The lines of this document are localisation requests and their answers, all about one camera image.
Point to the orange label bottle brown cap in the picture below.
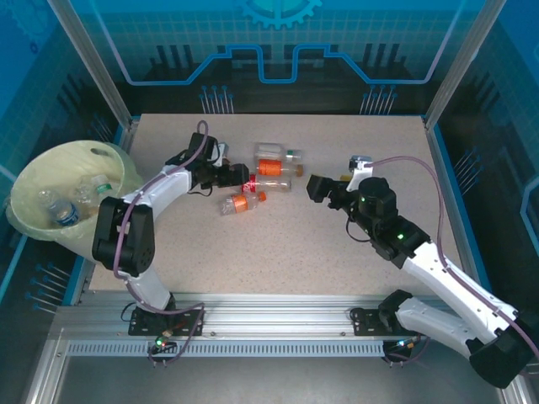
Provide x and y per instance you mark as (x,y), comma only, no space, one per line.
(269,167)

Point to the clear bottle green cap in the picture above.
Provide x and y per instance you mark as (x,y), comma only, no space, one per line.
(101,187)

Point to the blue label water bottle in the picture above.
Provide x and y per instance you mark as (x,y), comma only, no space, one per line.
(63,212)

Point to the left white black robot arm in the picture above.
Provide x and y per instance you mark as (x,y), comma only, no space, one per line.
(126,235)

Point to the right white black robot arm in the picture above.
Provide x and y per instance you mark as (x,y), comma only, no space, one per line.
(455,286)

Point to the clear container white label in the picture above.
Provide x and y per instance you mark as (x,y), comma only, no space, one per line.
(268,149)

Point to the small bottle green cap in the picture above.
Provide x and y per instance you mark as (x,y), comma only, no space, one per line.
(294,155)

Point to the small LED connector module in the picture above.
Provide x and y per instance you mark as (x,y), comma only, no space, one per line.
(404,343)
(162,341)

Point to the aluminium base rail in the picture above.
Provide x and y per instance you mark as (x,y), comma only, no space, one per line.
(273,315)

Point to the aluminium frame post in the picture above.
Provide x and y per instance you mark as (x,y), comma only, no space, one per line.
(463,63)
(92,63)

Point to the aluminium lower frame rail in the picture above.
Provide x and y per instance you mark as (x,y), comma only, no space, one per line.
(516,395)
(44,374)

